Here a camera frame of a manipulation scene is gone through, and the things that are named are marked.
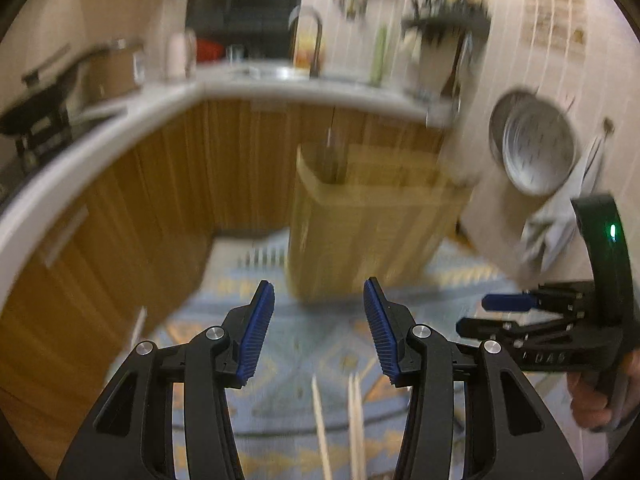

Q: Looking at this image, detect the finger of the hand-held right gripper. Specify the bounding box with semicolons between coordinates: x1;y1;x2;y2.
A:
455;317;577;357
482;283;594;313

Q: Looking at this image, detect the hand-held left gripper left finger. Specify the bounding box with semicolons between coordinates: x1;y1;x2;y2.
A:
57;281;276;480

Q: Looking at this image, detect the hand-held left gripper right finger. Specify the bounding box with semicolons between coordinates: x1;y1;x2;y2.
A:
363;277;584;480

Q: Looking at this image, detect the person's right hand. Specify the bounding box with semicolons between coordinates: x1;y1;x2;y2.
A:
567;370;617;433

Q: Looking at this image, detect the grey towel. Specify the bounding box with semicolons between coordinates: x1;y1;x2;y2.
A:
520;134;609;274

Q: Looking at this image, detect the patterned floor mat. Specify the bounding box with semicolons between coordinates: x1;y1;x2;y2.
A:
145;237;576;480

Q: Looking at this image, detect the light wooden bin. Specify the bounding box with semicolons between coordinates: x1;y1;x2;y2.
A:
285;143;477;304

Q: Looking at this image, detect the wooden chopstick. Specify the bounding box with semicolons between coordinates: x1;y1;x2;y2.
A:
348;373;362;480
354;373;369;480
131;307;149;357
311;376;334;480

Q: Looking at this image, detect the large metal bowl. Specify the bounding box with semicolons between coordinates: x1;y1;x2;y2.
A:
502;99;579;197

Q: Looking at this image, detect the wooden kitchen cabinet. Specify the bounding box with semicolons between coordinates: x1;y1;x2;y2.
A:
0;79;453;466

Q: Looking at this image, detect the hanging metal ladle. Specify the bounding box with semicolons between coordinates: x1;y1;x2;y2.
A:
425;35;475;127

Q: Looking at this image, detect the steel sink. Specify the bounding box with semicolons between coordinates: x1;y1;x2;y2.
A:
234;62;321;82

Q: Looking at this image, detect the green bottle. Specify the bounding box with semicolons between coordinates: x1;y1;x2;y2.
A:
370;26;389;87

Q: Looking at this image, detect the red bowl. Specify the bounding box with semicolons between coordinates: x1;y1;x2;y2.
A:
196;38;224;64

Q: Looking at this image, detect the white bottle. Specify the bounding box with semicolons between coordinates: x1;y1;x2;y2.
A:
167;32;189;79

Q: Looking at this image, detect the black gas stove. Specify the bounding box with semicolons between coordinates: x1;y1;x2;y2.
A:
14;102;126;163

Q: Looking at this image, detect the curved metal faucet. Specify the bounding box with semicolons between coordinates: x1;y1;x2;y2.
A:
288;6;325;79

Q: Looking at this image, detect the steel cooking pot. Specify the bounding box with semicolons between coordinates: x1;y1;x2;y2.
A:
79;39;147;105

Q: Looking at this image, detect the black frying pan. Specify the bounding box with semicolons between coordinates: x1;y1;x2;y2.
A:
0;46;83;135

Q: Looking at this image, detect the black wall shelf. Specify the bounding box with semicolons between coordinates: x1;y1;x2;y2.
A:
401;0;492;42

